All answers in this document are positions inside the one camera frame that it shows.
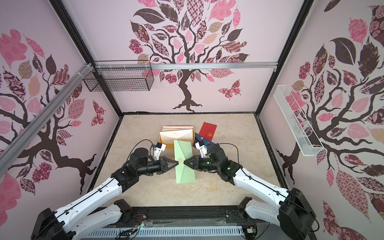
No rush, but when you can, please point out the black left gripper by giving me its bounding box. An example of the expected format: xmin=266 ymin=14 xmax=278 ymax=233
xmin=136 ymin=156 xmax=178 ymax=176

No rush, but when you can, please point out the mint green envelope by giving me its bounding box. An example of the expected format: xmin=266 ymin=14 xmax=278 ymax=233
xmin=174 ymin=140 xmax=196 ymax=184

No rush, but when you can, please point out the navy blue envelope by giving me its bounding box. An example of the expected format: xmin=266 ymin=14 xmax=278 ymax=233
xmin=193 ymin=133 xmax=214 ymax=149

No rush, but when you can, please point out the white envelope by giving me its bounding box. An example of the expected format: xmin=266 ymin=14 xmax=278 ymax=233
xmin=159 ymin=128 xmax=195 ymax=145

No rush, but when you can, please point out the red envelope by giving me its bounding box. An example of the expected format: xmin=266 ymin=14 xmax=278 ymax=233
xmin=199 ymin=122 xmax=217 ymax=142

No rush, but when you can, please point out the pink envelope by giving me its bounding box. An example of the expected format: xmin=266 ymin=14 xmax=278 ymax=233
xmin=162 ymin=126 xmax=194 ymax=131

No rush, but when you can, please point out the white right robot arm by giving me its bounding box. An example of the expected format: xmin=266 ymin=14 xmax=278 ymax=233
xmin=184 ymin=144 xmax=317 ymax=240

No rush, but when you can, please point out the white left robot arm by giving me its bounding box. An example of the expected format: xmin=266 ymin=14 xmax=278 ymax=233
xmin=31 ymin=148 xmax=179 ymax=240

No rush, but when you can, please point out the yellow plastic storage box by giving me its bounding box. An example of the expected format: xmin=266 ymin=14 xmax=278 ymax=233
xmin=158 ymin=128 xmax=196 ymax=149

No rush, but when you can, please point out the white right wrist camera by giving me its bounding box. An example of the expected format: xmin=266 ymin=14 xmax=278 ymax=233
xmin=196 ymin=142 xmax=209 ymax=158

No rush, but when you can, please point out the black wire basket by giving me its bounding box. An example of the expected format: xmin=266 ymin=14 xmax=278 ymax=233
xmin=84 ymin=60 xmax=155 ymax=92

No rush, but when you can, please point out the white wire basket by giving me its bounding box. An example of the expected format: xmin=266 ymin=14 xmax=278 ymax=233
xmin=274 ymin=85 xmax=325 ymax=157

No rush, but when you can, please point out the aluminium rail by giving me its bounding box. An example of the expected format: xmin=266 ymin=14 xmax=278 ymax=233
xmin=1 ymin=63 xmax=93 ymax=175

